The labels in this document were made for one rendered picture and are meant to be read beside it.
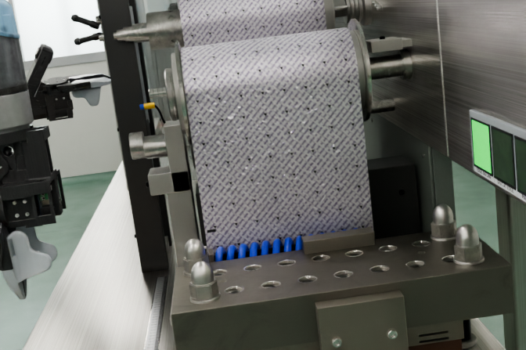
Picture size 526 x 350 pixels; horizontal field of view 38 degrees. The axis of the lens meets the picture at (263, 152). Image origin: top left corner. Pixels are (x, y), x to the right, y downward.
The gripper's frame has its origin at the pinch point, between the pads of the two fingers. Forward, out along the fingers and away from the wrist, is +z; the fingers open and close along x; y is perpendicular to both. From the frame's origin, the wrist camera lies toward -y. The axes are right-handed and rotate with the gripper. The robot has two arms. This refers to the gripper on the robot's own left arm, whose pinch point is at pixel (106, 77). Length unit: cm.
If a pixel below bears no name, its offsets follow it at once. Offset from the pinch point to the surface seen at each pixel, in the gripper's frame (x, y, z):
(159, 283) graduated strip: 50, 27, -1
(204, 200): 75, 3, 3
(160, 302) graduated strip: 59, 26, -3
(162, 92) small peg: 65, -11, 1
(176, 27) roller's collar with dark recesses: 44.9, -16.1, 8.1
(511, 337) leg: 77, 38, 53
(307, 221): 79, 8, 16
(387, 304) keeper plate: 102, 9, 17
